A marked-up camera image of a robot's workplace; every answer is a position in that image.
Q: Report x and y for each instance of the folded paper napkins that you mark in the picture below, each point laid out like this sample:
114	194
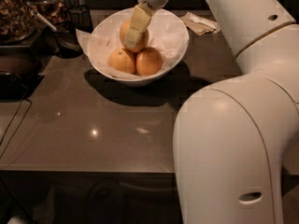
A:
200	25

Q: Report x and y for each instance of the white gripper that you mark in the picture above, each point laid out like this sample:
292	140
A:
140	20

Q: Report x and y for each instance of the white paper bowl liner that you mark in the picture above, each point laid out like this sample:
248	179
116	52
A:
96	47

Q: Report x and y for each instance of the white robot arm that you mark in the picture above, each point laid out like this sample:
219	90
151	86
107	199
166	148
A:
230	137

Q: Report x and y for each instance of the dark round cup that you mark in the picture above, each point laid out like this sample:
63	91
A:
66	40

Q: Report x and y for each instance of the orange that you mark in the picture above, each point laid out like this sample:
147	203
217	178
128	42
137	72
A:
141	44
148	62
122	60

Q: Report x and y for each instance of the black appliance on left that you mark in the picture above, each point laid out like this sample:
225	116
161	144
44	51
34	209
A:
19	74

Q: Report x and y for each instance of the white ceramic bowl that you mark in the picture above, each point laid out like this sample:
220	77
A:
174	31

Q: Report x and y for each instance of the glass jar of dried snacks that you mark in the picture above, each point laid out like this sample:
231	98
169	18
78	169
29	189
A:
16	21

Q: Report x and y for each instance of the black wire mesh cup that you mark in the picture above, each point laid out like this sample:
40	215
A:
81	17

